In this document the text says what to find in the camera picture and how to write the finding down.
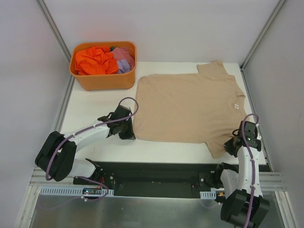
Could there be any left aluminium corner post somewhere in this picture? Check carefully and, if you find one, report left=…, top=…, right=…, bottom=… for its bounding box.
left=36, top=0, right=77, bottom=69

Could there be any orange plastic laundry basket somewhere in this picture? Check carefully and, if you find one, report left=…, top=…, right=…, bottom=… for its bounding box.
left=69, top=41, right=136, bottom=91

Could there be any pink t shirt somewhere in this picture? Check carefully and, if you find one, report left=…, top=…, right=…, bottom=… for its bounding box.
left=111, top=47, right=135, bottom=69

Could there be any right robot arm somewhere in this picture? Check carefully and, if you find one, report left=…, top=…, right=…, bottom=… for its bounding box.
left=205, top=120, right=270, bottom=228

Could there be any aluminium front frame rail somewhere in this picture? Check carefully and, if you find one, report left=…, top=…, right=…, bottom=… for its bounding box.
left=29, top=167, right=287, bottom=191

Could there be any right aluminium corner post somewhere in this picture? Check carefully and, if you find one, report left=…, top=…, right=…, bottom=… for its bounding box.
left=239, top=0, right=287, bottom=71

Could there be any right grey cable duct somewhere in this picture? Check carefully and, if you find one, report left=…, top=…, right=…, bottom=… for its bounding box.
left=199, top=191, right=217, bottom=200

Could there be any orange t shirt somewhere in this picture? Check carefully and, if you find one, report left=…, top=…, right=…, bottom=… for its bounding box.
left=75, top=46, right=119, bottom=75

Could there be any left grey cable duct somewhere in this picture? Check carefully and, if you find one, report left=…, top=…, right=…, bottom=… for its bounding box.
left=40, top=186, right=114, bottom=197

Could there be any grey cable duct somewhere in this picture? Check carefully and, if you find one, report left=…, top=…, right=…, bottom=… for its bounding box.
left=199, top=191, right=217, bottom=200
left=40, top=186, right=114, bottom=197

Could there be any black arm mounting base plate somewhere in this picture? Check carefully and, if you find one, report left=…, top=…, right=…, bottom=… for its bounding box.
left=73, top=161, right=218, bottom=199

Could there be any beige t shirt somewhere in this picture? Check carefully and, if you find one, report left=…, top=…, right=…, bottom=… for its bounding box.
left=133, top=61, right=246, bottom=159

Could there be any aluminium corner post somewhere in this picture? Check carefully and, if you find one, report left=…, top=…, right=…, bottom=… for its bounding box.
left=239, top=0, right=287, bottom=71
left=36, top=0, right=77, bottom=69

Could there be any lavender t shirt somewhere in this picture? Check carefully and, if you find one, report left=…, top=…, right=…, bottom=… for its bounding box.
left=117, top=59, right=131, bottom=74

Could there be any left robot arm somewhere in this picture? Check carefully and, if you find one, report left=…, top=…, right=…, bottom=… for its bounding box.
left=35, top=105, right=136, bottom=185

